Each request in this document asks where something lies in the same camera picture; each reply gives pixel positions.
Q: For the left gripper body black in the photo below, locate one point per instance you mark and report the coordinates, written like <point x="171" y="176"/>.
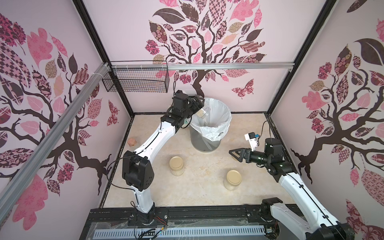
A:
<point x="192" y="108"/>

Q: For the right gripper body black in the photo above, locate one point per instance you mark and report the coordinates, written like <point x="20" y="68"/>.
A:
<point x="246" y="154"/>

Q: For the glass jar tan lid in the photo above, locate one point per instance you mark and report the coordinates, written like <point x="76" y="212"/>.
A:
<point x="203" y="113"/>
<point x="177" y="166"/>
<point x="232" y="180"/>

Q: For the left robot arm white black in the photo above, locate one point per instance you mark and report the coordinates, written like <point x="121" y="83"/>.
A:
<point x="137" y="170"/>

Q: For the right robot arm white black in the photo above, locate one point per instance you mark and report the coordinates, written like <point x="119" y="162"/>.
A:
<point x="317" y="223"/>

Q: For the white trash bag liner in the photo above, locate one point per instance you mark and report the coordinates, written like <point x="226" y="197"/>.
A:
<point x="216" y="125"/>

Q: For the small jar pink lid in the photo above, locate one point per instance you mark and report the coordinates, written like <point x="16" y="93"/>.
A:
<point x="131" y="142"/>

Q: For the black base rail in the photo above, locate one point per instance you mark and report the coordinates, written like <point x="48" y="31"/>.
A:
<point x="202" y="216"/>

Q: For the black wire basket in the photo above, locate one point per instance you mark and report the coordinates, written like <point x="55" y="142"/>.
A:
<point x="138" y="77"/>

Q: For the aluminium rail back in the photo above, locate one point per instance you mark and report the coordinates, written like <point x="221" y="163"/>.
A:
<point x="228" y="66"/>

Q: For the aluminium rail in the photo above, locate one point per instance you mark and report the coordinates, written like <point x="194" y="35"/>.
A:
<point x="25" y="175"/>
<point x="228" y="66"/>

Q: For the white slotted cable duct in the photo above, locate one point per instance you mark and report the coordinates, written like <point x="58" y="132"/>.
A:
<point x="178" y="233"/>

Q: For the aluminium rail left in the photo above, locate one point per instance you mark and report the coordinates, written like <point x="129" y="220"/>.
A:
<point x="25" y="175"/>

